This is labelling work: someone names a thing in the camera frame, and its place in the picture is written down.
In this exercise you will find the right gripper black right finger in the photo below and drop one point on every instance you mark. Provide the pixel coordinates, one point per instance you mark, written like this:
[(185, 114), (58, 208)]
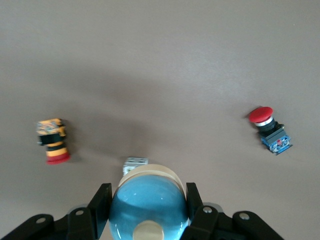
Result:
[(207, 225)]

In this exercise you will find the yellow red emergency stop switch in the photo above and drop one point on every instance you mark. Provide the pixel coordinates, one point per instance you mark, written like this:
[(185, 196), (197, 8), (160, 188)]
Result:
[(53, 140)]

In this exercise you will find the blue dome call bell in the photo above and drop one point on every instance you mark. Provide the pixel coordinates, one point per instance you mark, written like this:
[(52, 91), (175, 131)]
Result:
[(147, 200)]

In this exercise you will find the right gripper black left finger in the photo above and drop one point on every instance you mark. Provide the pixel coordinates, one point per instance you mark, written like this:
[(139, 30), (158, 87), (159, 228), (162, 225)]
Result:
[(82, 225)]

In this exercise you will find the red mushroom pushbutton blue block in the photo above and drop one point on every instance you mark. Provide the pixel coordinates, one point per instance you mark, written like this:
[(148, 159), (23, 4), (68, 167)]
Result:
[(262, 116)]

